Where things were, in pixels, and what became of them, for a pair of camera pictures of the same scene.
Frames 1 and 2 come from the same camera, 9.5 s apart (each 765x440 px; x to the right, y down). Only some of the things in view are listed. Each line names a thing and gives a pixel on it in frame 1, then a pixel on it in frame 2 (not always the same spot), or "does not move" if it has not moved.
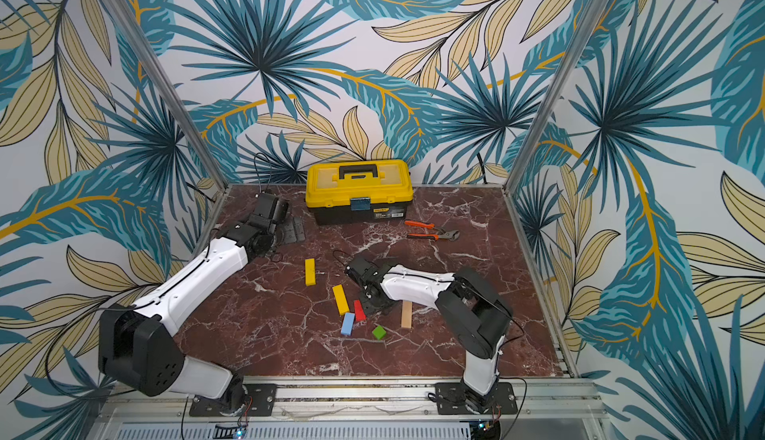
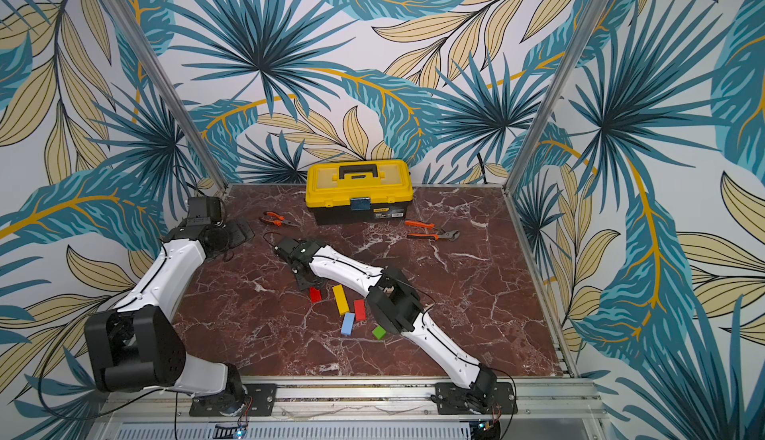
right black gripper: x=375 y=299 → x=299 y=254
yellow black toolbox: x=354 y=192 does not move
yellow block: x=341 y=299 does not move
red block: x=359 y=311 does not move
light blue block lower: x=348 y=324 does not move
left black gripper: x=291 y=235 → x=238 y=236
